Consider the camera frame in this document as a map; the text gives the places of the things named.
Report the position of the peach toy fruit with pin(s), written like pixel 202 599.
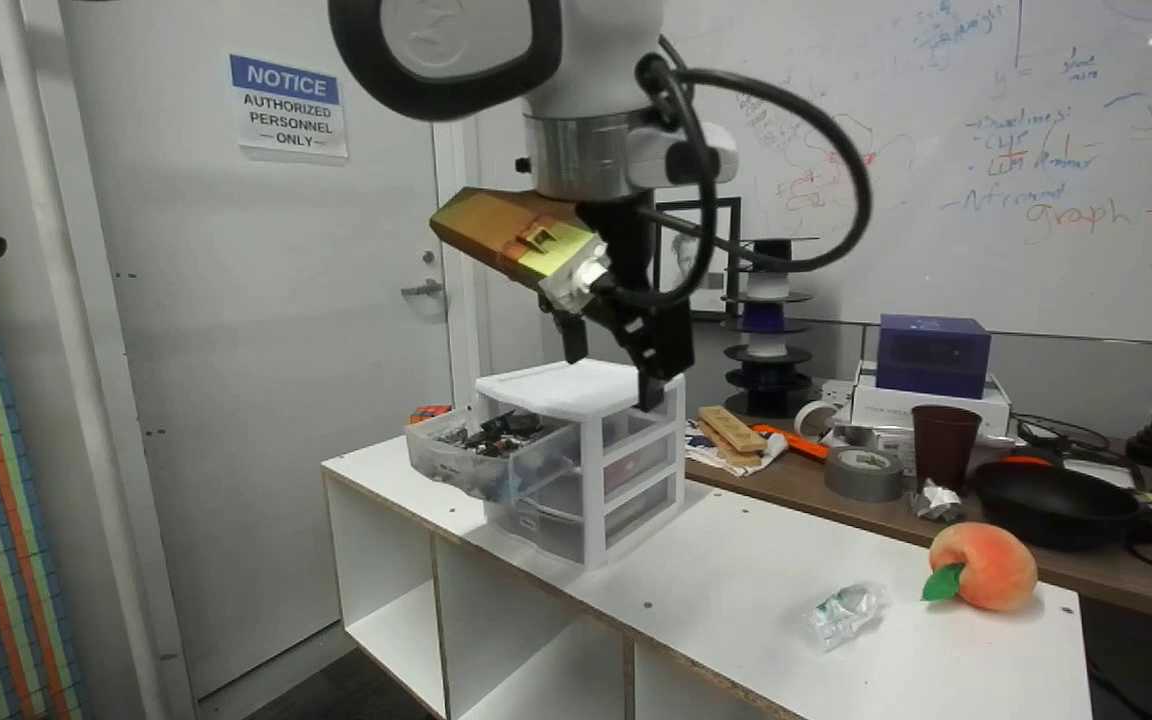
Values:
pixel 980 564

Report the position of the notice sign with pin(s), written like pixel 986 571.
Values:
pixel 287 111

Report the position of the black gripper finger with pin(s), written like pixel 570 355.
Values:
pixel 651 391
pixel 572 339

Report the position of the dark red cup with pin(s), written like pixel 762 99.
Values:
pixel 944 441

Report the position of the black frying pan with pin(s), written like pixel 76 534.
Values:
pixel 1053 506

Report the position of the grey tape roll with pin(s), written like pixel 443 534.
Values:
pixel 860 473

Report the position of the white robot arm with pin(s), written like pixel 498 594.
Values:
pixel 625 174

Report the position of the clear plastic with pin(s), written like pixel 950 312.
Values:
pixel 847 615

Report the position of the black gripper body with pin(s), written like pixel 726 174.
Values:
pixel 646 316

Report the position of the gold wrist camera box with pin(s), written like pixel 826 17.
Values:
pixel 530 237

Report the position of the black spool tower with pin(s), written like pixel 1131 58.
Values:
pixel 764 362

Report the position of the white shelf cabinet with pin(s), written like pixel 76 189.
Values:
pixel 699 622

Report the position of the white plastic drawer unit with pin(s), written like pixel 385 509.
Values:
pixel 612 465

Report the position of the clear top drawer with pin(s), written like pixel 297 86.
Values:
pixel 498 456

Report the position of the purple box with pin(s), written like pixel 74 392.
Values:
pixel 934 355

